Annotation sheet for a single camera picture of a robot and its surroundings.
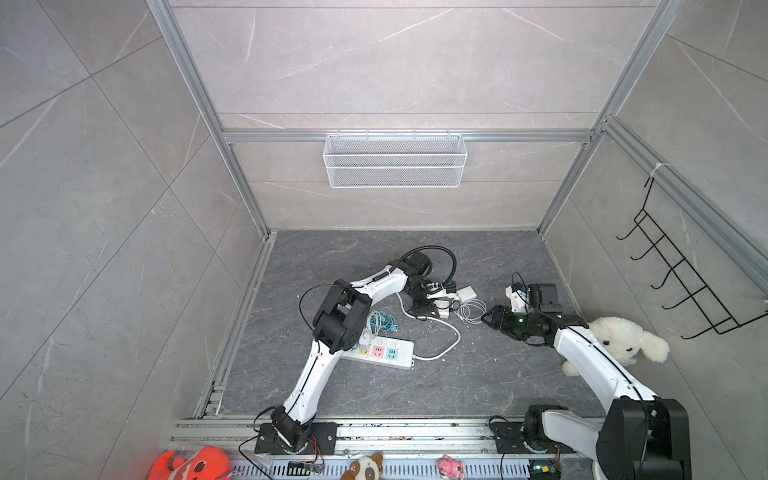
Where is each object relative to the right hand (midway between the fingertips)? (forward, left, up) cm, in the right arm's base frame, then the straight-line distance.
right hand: (489, 317), depth 86 cm
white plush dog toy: (-13, -28, +10) cm, 32 cm away
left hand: (+11, +13, -7) cm, 18 cm away
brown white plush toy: (-35, +36, -5) cm, 50 cm away
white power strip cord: (+4, +15, -8) cm, 17 cm away
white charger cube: (-6, +36, -1) cm, 37 cm away
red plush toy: (-34, +70, 0) cm, 78 cm away
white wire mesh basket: (+49, +28, +22) cm, 60 cm away
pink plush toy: (-35, +16, -5) cm, 39 cm away
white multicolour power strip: (-7, +30, -6) cm, 32 cm away
